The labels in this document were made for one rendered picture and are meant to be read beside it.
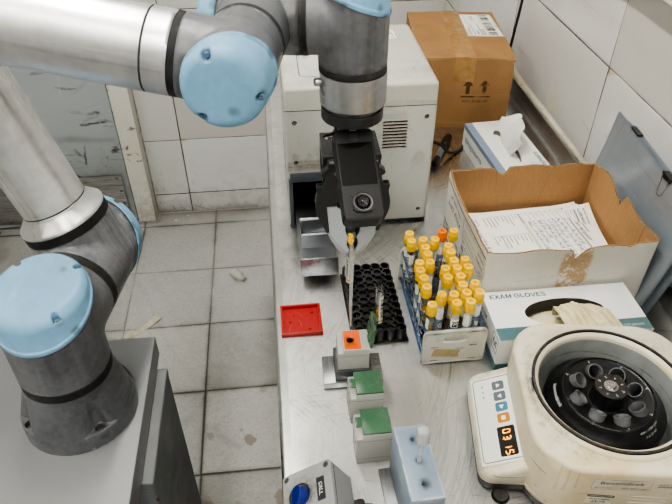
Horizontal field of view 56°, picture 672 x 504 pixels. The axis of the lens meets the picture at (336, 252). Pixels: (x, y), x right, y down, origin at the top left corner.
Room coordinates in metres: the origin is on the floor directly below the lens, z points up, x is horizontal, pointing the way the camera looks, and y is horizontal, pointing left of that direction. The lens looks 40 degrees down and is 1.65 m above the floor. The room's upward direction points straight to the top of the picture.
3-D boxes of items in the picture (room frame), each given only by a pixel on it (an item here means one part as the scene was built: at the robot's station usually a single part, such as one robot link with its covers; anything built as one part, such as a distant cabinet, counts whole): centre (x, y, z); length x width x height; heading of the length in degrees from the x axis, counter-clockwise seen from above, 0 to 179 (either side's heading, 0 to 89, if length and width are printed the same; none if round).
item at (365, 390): (0.57, -0.04, 0.91); 0.05 x 0.04 x 0.07; 96
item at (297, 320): (0.75, 0.06, 0.88); 0.07 x 0.07 x 0.01; 6
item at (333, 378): (0.64, -0.02, 0.89); 0.09 x 0.05 x 0.04; 95
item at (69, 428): (0.54, 0.35, 0.97); 0.15 x 0.15 x 0.10
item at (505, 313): (0.70, -0.36, 0.92); 0.24 x 0.12 x 0.10; 96
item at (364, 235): (0.67, -0.04, 1.15); 0.06 x 0.03 x 0.09; 5
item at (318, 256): (0.95, 0.04, 0.92); 0.21 x 0.07 x 0.05; 6
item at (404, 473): (0.43, -0.10, 0.92); 0.10 x 0.07 x 0.10; 8
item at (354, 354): (0.64, -0.03, 0.92); 0.05 x 0.04 x 0.06; 95
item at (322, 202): (0.64, 0.00, 1.20); 0.05 x 0.02 x 0.09; 95
